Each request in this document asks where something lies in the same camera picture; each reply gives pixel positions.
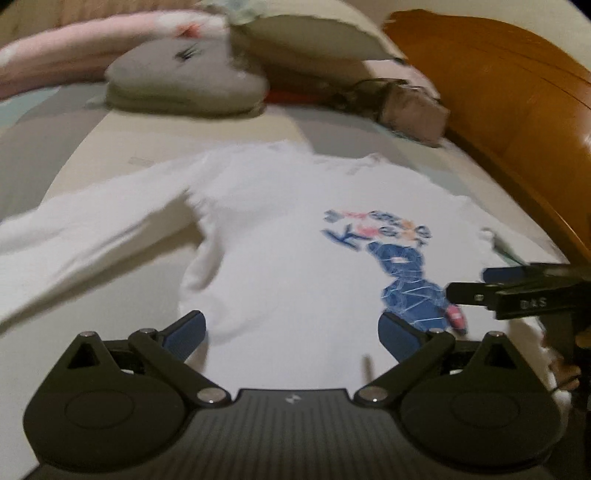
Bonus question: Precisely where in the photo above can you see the wooden headboard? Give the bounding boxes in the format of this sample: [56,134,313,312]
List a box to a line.
[383,9,591,264]

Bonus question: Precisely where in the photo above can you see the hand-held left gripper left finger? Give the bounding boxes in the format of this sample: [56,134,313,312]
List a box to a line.
[55,310,232,409]

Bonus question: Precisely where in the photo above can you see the grey dimpled cushion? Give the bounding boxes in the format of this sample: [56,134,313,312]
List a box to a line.
[104,37,271,116]

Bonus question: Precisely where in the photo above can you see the orange cloth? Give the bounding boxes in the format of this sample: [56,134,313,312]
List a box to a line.
[265,88,333,107]

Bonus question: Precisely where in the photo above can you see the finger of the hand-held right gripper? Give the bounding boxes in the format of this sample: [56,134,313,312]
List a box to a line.
[482,263,573,284]
[445,281,503,308]

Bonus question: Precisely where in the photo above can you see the white printed sweatshirt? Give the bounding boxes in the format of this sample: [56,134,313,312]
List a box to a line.
[0,141,573,407]

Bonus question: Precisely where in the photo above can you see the folded beige blanket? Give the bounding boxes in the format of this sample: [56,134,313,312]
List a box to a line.
[231,41,439,121]

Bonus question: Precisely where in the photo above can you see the beige handbag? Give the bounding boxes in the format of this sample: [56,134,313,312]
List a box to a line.
[332,78,451,148]

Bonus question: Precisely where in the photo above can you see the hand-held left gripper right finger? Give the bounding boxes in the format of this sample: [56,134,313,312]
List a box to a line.
[353,311,532,409]

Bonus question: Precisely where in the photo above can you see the pink floral quilt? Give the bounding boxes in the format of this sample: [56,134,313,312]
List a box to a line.
[0,9,232,100]

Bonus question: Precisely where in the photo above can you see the pale green pillow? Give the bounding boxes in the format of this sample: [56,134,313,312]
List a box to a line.
[194,0,409,63]

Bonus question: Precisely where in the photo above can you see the person's right hand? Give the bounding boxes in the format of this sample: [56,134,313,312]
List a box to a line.
[542,330,583,398]

